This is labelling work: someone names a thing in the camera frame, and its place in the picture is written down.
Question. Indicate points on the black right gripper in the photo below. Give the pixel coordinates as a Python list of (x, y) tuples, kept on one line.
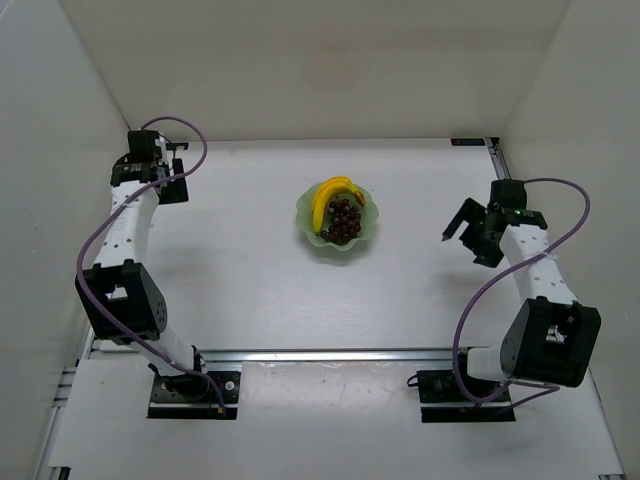
[(473, 226)]

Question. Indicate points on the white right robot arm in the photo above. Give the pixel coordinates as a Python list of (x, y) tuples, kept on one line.
[(553, 335)]

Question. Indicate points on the aluminium right side rail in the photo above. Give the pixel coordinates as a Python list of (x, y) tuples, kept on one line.
[(497, 157)]

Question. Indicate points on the yellow fake banana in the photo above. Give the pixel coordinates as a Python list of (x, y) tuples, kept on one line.
[(326, 192)]

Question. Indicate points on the dark red fake grapes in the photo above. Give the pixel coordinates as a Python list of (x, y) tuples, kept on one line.
[(342, 222)]

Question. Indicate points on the green wavy fruit bowl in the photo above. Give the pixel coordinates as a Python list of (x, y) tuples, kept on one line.
[(303, 221)]

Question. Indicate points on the aluminium front rail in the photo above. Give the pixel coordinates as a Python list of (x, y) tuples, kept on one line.
[(438, 358)]

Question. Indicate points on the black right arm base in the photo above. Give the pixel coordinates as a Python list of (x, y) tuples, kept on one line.
[(441, 401)]

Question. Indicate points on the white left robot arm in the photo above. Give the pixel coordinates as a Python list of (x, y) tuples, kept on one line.
[(282, 245)]

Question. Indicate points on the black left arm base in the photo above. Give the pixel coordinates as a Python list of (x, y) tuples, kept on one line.
[(186, 397)]

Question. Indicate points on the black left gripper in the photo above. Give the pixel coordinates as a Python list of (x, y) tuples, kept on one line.
[(174, 185)]

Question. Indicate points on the aluminium left corner rail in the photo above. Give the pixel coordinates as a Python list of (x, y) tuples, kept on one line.
[(63, 391)]

